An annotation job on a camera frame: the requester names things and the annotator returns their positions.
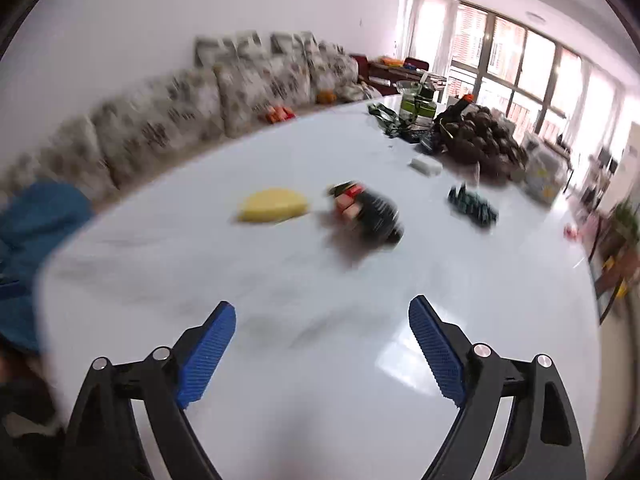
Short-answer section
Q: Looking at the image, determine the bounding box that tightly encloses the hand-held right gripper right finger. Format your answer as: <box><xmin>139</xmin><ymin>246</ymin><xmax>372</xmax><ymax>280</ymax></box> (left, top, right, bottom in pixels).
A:
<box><xmin>408</xmin><ymin>294</ymin><xmax>587</xmax><ymax>480</ymax></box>

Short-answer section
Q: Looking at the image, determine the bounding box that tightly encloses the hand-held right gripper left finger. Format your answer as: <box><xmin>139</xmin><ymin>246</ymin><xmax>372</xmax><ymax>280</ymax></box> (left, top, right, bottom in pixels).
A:
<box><xmin>60</xmin><ymin>301</ymin><xmax>237</xmax><ymax>480</ymax></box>

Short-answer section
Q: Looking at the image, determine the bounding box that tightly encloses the dark bottle with red label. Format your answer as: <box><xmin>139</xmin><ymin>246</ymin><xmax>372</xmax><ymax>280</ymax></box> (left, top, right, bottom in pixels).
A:
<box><xmin>327</xmin><ymin>180</ymin><xmax>405</xmax><ymax>247</ymax></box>

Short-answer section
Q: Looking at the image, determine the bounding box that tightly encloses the yellow fruit peel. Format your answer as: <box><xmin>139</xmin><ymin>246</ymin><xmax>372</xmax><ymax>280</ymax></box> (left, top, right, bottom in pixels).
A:
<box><xmin>235</xmin><ymin>187</ymin><xmax>312</xmax><ymax>225</ymax></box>

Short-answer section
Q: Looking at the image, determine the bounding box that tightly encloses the small white box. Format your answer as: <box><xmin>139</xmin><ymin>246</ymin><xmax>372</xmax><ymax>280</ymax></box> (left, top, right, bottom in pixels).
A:
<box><xmin>410</xmin><ymin>157</ymin><xmax>443</xmax><ymax>178</ymax></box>

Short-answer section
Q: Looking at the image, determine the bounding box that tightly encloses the wooden chair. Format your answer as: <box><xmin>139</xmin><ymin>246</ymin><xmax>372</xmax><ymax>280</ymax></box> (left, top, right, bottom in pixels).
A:
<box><xmin>592</xmin><ymin>240</ymin><xmax>640</xmax><ymax>326</ymax></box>

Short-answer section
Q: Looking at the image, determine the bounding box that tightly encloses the dark cloth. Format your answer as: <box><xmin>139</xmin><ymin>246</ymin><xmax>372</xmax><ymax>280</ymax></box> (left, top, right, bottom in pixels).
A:
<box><xmin>0</xmin><ymin>352</ymin><xmax>71</xmax><ymax>480</ymax></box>

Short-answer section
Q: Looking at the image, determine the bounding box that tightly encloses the clear plastic bag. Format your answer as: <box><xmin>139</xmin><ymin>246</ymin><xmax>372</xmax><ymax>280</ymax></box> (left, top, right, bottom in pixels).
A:
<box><xmin>520</xmin><ymin>132</ymin><xmax>571</xmax><ymax>206</ymax></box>

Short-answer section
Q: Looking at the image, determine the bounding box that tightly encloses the dark flat packet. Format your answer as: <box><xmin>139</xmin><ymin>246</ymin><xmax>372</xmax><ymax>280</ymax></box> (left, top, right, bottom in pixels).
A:
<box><xmin>400</xmin><ymin>127</ymin><xmax>446</xmax><ymax>156</ymax></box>

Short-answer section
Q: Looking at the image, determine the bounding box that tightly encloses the pile of dark brown fruits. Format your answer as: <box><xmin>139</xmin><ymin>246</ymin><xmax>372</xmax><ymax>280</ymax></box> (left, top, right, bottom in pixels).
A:
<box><xmin>435</xmin><ymin>102</ymin><xmax>530</xmax><ymax>178</ymax></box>

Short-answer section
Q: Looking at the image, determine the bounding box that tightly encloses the green potted plant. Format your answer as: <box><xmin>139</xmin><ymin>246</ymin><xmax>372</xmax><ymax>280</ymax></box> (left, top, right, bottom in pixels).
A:
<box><xmin>607</xmin><ymin>197</ymin><xmax>640</xmax><ymax>241</ymax></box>

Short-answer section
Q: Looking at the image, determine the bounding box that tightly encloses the green striped packet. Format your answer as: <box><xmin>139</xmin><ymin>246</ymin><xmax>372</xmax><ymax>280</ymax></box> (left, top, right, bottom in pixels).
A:
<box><xmin>367</xmin><ymin>102</ymin><xmax>401</xmax><ymax>136</ymax></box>

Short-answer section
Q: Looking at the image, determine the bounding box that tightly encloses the floral patterned sofa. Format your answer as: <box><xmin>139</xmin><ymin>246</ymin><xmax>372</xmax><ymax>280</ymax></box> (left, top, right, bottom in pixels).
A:
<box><xmin>0</xmin><ymin>30</ymin><xmax>383</xmax><ymax>211</ymax></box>

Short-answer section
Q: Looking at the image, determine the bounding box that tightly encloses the orange red box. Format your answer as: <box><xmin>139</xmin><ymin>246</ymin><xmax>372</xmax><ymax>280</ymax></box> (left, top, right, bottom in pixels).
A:
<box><xmin>264</xmin><ymin>105</ymin><xmax>296</xmax><ymax>125</ymax></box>

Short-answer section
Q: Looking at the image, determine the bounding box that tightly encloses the dark wooden cabinet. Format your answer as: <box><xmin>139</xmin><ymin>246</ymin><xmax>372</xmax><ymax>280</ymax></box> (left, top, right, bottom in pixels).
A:
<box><xmin>350</xmin><ymin>52</ymin><xmax>448</xmax><ymax>96</ymax></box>

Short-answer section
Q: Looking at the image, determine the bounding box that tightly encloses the large window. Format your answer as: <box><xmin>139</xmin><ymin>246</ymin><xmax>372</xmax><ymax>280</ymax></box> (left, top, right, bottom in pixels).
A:
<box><xmin>450</xmin><ymin>2</ymin><xmax>623</xmax><ymax>146</ymax></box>

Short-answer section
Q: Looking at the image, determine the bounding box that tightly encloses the white sheer curtain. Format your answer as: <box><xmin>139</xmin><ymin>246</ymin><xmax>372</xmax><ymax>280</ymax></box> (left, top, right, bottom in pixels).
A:
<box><xmin>400</xmin><ymin>0</ymin><xmax>461</xmax><ymax>78</ymax></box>

